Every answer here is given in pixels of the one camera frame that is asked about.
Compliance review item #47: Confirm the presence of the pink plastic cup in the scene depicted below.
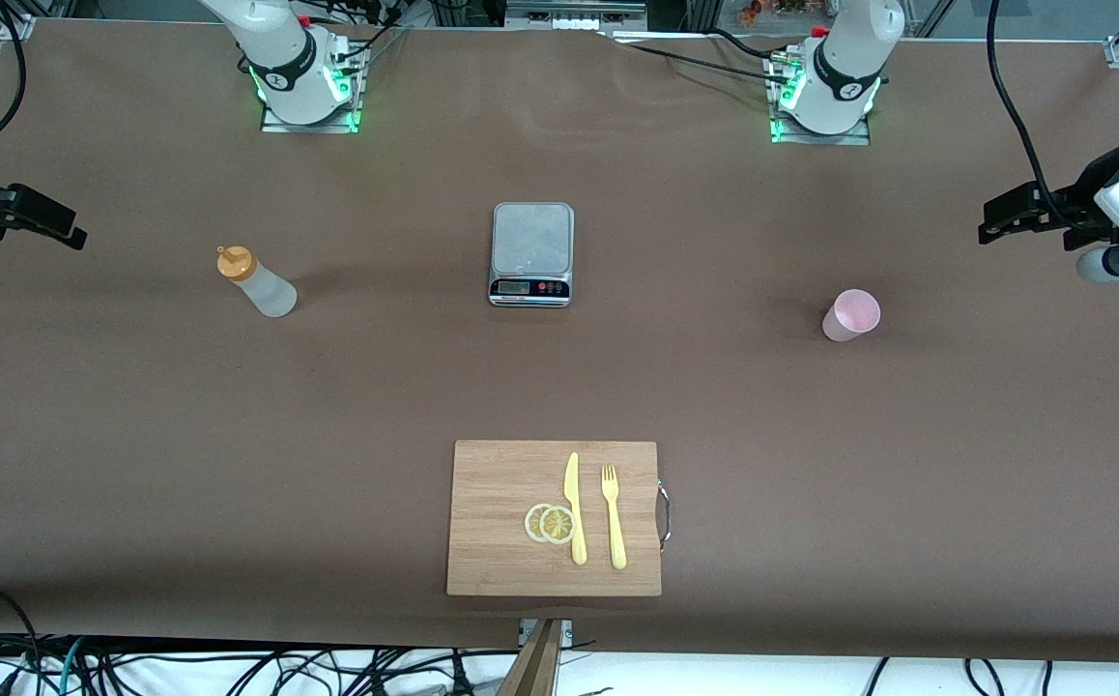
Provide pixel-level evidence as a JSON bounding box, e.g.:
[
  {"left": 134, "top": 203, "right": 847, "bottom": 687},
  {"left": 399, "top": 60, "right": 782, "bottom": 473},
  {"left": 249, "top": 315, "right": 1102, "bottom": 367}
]
[{"left": 822, "top": 288, "right": 881, "bottom": 343}]

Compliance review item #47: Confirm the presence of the translucent sauce bottle orange cap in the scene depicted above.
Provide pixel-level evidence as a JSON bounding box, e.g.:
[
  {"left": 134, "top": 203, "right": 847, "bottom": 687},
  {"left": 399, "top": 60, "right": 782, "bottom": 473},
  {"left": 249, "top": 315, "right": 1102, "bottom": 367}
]
[{"left": 216, "top": 245, "right": 299, "bottom": 319}]

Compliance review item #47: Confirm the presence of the white power strip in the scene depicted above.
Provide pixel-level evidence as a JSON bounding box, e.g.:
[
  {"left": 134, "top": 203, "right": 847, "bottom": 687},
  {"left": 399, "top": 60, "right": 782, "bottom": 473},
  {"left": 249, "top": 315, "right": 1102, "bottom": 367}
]
[{"left": 509, "top": 5, "right": 647, "bottom": 32}]

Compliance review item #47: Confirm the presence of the silver digital kitchen scale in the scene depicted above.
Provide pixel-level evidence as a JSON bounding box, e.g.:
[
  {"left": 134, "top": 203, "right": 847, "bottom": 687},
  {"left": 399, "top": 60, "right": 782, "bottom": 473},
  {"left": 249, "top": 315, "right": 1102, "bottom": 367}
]
[{"left": 488, "top": 201, "right": 576, "bottom": 308}]

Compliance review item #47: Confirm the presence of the yellow plastic fork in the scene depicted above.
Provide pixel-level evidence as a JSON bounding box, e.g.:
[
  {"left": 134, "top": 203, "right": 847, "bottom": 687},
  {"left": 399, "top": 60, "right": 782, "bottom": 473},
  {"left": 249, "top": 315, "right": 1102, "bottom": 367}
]
[{"left": 601, "top": 464, "right": 628, "bottom": 570}]

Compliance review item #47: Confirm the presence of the yellow plastic knife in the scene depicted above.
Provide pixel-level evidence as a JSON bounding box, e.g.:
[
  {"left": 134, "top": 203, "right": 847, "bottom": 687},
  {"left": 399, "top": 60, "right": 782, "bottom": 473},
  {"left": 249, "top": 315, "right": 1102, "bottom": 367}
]
[{"left": 563, "top": 451, "right": 588, "bottom": 566}]

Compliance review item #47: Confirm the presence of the wooden cutting board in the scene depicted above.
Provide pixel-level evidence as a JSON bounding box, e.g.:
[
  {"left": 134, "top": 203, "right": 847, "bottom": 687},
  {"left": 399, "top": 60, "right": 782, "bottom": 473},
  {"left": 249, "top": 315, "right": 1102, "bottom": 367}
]
[{"left": 446, "top": 440, "right": 673, "bottom": 597}]

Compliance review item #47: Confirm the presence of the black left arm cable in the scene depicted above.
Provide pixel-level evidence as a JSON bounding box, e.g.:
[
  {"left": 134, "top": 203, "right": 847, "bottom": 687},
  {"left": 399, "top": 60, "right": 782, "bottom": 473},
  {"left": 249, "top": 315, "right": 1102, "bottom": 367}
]
[{"left": 988, "top": 0, "right": 1058, "bottom": 228}]

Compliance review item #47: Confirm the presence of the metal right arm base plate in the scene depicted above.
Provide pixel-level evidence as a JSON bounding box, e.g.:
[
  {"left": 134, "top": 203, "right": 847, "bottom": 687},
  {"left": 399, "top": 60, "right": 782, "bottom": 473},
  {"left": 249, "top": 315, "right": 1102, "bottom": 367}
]
[{"left": 260, "top": 43, "right": 364, "bottom": 134}]

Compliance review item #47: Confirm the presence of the black table cable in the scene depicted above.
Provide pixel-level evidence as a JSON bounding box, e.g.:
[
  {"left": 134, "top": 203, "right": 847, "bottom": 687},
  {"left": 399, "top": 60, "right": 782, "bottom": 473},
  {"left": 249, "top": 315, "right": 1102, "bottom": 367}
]
[
  {"left": 709, "top": 27, "right": 792, "bottom": 65},
  {"left": 613, "top": 39, "right": 794, "bottom": 86}
]

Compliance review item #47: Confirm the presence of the teal floor cable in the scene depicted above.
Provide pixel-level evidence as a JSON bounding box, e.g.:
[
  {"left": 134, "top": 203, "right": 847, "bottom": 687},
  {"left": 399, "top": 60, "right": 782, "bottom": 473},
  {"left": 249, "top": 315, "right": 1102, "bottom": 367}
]
[{"left": 36, "top": 638, "right": 89, "bottom": 696}]

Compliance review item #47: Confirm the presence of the wooden post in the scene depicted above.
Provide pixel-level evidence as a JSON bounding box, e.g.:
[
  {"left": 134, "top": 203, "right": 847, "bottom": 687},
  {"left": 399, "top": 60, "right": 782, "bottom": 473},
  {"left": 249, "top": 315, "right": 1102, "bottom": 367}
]
[{"left": 497, "top": 619, "right": 565, "bottom": 696}]

